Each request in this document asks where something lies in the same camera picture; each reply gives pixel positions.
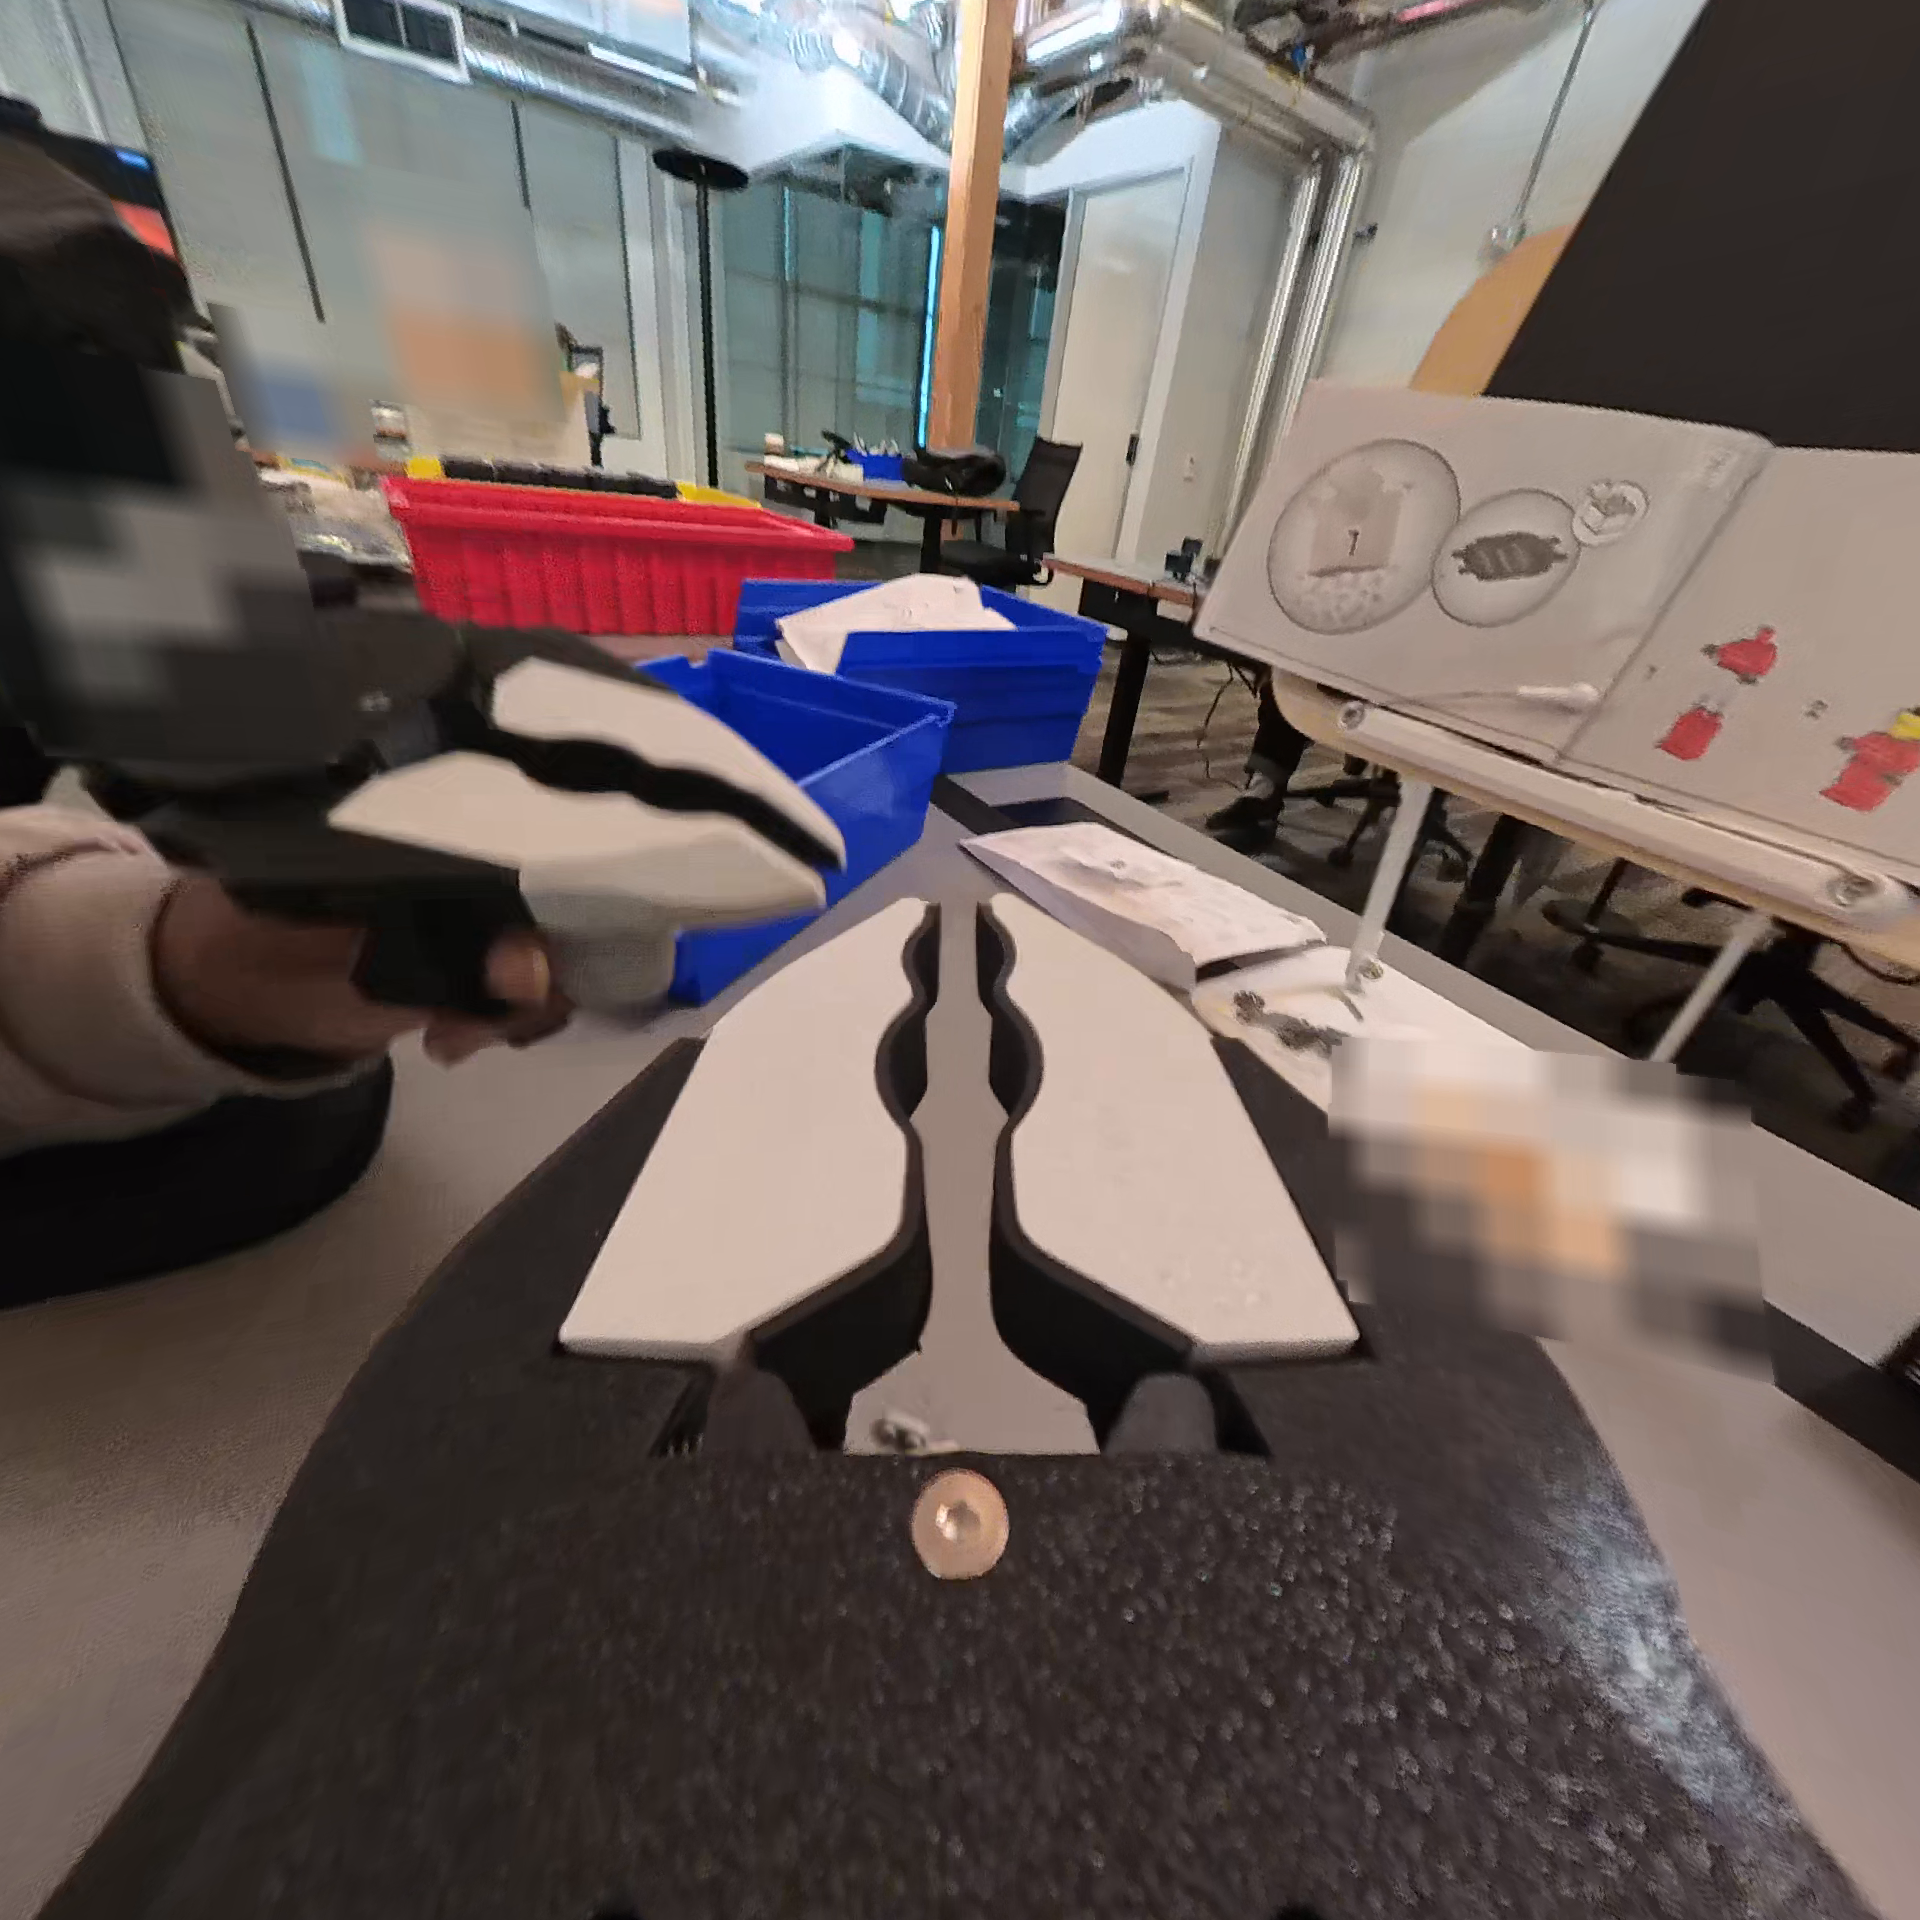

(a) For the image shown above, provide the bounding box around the grey desk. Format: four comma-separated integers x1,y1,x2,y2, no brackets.
0,766,1920,1920

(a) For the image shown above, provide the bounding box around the black padded armrest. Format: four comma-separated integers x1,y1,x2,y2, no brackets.
0,1050,396,1307

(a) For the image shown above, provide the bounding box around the black office chair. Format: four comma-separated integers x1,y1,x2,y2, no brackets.
938,435,1085,594

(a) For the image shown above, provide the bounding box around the clear bag of small parts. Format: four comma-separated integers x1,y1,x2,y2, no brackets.
1190,983,1354,1053

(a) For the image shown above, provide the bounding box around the black flat panel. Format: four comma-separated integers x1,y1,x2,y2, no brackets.
1476,0,1920,453

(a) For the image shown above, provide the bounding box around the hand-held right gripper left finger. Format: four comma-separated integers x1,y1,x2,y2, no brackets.
556,897,941,1455

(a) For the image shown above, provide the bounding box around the wooden pillar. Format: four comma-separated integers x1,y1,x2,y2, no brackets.
922,0,1021,453

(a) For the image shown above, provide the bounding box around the white and wood book stand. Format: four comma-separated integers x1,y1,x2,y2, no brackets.
1190,225,1920,1053

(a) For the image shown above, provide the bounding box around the wooden top table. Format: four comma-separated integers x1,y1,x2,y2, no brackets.
744,457,1021,578
1045,552,1291,782

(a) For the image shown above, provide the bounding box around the person's left hand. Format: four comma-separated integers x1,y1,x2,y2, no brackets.
158,878,575,1069

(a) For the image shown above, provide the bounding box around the blue plastic bin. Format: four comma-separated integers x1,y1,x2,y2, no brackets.
637,647,958,1009
736,576,1109,777

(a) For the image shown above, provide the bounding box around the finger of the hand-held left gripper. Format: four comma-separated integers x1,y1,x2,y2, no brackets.
326,755,832,1011
472,657,852,877

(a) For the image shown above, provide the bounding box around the yellow plastic bin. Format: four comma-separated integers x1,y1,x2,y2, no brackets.
404,457,758,512

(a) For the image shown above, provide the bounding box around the red plastic bin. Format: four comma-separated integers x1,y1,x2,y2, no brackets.
382,478,854,641

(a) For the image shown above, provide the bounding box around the white printed paper bag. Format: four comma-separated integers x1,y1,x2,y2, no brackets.
774,575,1021,673
959,824,1328,993

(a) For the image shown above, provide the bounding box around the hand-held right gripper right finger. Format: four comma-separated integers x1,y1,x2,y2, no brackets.
978,895,1363,1446

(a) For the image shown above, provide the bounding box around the toy instruction booklet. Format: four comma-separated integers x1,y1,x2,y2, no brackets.
1195,377,1920,888

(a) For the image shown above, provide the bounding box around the silver air duct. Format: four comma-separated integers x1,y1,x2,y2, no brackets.
1005,0,1374,496

